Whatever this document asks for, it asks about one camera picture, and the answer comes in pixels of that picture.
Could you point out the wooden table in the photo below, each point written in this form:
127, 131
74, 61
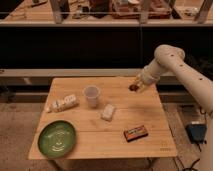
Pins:
100, 139

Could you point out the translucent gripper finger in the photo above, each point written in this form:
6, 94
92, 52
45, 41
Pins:
141, 86

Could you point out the background shelf rack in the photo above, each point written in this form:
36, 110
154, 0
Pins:
107, 12

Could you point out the blue floor device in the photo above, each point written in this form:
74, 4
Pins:
196, 132

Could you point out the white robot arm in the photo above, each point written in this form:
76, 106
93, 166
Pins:
168, 58

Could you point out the orange brown snack box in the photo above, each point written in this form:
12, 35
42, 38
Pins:
135, 133

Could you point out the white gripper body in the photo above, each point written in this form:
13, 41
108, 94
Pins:
148, 76

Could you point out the dark red pepper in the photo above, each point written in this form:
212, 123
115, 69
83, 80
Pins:
133, 87

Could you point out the white plastic bottle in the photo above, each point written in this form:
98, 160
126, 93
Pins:
60, 105

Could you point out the white sponge block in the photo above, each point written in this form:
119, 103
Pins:
107, 113

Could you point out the green round plate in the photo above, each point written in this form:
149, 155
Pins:
57, 139

